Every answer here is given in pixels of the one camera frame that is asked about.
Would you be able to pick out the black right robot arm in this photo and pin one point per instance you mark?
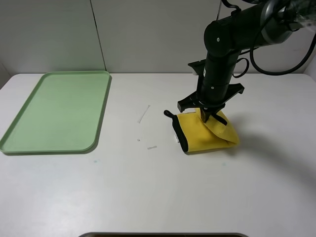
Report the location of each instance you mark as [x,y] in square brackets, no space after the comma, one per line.
[266,23]

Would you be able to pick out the green plastic tray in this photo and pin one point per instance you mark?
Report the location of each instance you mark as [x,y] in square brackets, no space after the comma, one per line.
[63,114]

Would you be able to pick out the long white plastic strip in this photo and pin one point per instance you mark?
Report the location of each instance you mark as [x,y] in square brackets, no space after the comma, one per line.
[140,119]

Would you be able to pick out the yellow towel with black trim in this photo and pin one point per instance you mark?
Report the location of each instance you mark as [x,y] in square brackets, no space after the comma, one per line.
[196,136]

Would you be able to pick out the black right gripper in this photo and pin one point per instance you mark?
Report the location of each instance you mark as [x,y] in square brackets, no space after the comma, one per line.
[207,109]

